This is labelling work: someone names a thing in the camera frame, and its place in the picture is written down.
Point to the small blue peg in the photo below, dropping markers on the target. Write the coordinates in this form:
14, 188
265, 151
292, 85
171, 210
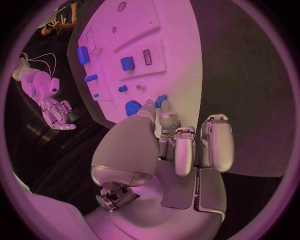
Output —
96, 95

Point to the blue plug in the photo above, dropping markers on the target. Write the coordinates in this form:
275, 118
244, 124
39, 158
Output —
160, 100

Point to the blue block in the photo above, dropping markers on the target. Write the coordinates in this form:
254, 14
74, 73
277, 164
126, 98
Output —
127, 63

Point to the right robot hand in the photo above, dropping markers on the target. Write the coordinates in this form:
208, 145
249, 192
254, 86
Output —
57, 114

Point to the white task board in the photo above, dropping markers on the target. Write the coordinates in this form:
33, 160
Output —
150, 56

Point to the blue short cylinder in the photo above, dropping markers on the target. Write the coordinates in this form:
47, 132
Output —
91, 78

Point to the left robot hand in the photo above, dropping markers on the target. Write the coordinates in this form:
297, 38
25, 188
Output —
131, 146

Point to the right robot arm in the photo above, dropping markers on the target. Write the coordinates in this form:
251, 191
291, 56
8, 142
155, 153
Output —
35, 80

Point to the blue long cylinder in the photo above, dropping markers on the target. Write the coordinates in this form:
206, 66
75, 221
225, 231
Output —
83, 55

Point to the person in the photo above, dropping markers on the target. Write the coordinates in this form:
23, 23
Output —
61, 16

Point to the blue gear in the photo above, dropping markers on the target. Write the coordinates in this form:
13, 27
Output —
131, 108

